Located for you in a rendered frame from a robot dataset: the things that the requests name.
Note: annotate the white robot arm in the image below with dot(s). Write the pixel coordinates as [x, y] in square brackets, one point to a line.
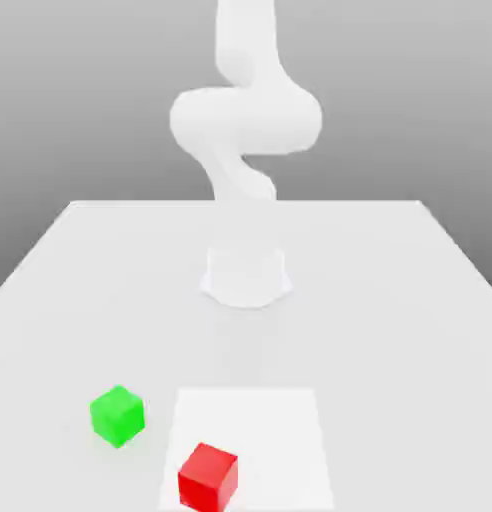
[246, 120]

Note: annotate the small green cube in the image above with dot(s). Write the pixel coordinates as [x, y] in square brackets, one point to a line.
[117, 416]

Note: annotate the small red cube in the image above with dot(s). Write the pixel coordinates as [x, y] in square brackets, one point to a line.
[208, 478]

